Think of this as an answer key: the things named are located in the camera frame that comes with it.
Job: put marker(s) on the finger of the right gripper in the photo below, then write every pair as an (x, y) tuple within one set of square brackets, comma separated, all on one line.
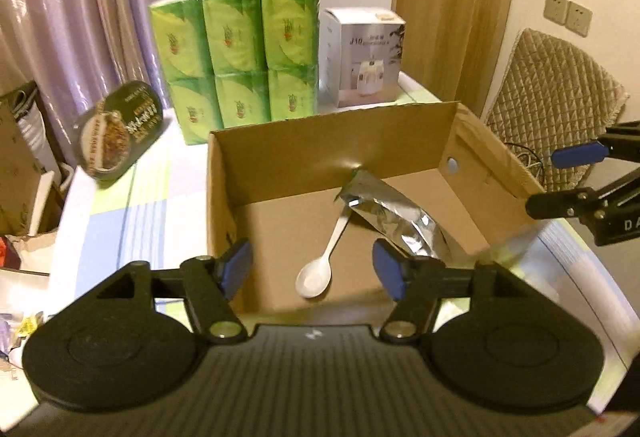
[(587, 203), (619, 141)]

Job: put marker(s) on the beige plastic spoon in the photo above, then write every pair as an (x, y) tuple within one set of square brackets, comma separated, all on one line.
[(315, 277)]

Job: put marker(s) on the large cardboard box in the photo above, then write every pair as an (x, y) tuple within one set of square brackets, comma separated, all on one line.
[(428, 177)]

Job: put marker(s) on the checkered tablecloth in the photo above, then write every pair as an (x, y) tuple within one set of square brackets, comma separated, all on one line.
[(157, 212)]

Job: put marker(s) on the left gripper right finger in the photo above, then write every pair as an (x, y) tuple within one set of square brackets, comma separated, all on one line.
[(413, 284)]

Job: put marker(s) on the wall socket plates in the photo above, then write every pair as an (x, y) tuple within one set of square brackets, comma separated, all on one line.
[(573, 16)]

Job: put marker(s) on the silver foil pouch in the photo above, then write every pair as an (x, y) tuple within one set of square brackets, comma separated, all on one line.
[(399, 219)]

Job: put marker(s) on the quilted chair cushion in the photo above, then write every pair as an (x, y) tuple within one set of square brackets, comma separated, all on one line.
[(554, 95)]

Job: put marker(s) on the white humidifier box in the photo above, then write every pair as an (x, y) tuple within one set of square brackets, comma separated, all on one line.
[(360, 55)]

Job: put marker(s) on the green tissue pack bundle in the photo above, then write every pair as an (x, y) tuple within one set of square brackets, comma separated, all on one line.
[(230, 63)]

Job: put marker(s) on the brown cardboard boxes stack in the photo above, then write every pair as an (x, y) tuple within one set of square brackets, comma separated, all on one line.
[(30, 201)]

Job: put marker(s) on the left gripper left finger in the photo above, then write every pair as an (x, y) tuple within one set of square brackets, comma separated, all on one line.
[(209, 284)]

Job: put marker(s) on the oval instant noodle bowl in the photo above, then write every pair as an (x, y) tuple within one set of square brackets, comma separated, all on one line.
[(112, 135)]

